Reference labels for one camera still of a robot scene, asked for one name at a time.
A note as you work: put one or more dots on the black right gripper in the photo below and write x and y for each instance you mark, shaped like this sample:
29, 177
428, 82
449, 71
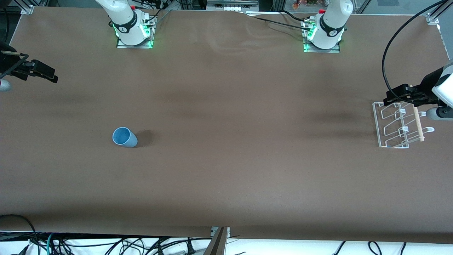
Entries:
7, 64

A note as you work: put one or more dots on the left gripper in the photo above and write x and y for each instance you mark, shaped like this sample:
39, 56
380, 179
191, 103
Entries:
425, 89

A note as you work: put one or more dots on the blue plastic cup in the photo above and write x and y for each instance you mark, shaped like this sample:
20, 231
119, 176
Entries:
124, 137

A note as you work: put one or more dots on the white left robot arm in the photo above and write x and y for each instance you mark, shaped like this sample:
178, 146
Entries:
329, 24

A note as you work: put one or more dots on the orange object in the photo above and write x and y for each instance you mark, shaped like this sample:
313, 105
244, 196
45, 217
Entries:
300, 4

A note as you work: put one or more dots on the grey power strip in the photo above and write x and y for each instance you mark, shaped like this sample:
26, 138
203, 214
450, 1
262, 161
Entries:
231, 5

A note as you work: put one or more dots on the metal corner bracket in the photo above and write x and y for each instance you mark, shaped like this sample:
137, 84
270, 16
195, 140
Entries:
432, 18
27, 10

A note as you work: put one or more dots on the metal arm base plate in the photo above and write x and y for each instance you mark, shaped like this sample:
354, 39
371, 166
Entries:
336, 50
122, 44

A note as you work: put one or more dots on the aluminium frame post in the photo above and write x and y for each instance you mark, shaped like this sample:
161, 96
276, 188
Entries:
279, 4
217, 244

